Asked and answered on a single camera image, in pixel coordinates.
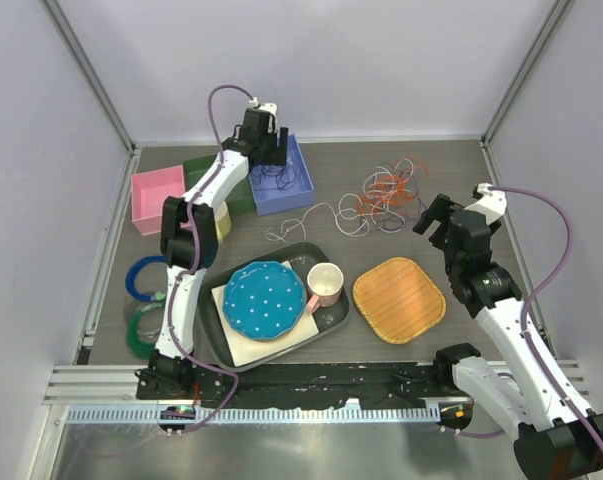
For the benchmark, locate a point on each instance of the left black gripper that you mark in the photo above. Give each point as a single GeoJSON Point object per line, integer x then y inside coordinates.
{"type": "Point", "coordinates": [279, 156]}

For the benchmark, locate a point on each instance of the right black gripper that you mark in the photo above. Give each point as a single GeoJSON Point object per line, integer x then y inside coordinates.
{"type": "Point", "coordinates": [439, 210]}

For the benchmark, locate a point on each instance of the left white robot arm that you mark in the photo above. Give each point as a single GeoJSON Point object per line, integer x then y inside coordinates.
{"type": "Point", "coordinates": [189, 244]}

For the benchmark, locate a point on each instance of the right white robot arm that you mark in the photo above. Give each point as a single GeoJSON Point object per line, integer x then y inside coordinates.
{"type": "Point", "coordinates": [554, 431]}

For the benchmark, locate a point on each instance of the blue plastic box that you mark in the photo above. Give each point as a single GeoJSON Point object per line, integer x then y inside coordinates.
{"type": "Point", "coordinates": [277, 189]}

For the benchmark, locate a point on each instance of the green plastic box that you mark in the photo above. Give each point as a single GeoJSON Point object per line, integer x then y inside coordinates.
{"type": "Point", "coordinates": [239, 201]}

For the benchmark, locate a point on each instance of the orange woven basket tray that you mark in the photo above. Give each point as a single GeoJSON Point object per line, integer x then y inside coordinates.
{"type": "Point", "coordinates": [398, 300]}

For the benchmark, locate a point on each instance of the yellow mug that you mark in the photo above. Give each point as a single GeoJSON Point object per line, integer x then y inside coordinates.
{"type": "Point", "coordinates": [223, 222]}

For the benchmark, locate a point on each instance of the pink mug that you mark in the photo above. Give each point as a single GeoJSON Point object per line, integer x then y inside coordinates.
{"type": "Point", "coordinates": [324, 283]}

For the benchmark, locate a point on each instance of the pink plastic box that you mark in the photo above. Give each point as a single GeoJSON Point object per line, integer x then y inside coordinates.
{"type": "Point", "coordinates": [149, 190]}

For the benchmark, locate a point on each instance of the blue polka dot plate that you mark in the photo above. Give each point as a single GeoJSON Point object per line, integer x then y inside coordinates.
{"type": "Point", "coordinates": [263, 300]}

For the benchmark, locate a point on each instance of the dark green tray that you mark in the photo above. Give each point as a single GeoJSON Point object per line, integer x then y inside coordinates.
{"type": "Point", "coordinates": [331, 320]}

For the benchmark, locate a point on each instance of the white paper napkin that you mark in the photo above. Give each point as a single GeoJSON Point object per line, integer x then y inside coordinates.
{"type": "Point", "coordinates": [262, 311]}

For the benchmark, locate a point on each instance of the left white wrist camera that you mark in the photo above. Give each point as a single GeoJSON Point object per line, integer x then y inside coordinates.
{"type": "Point", "coordinates": [271, 109]}

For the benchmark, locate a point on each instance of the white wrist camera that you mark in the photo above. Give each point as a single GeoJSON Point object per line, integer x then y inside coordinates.
{"type": "Point", "coordinates": [490, 203]}
{"type": "Point", "coordinates": [271, 109]}

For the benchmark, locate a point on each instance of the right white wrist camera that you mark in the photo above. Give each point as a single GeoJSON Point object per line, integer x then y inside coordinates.
{"type": "Point", "coordinates": [490, 203]}

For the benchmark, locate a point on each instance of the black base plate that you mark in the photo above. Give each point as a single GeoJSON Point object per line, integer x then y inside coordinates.
{"type": "Point", "coordinates": [307, 386]}

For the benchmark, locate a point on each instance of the slotted cable duct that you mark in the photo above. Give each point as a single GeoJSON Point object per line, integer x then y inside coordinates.
{"type": "Point", "coordinates": [177, 415]}

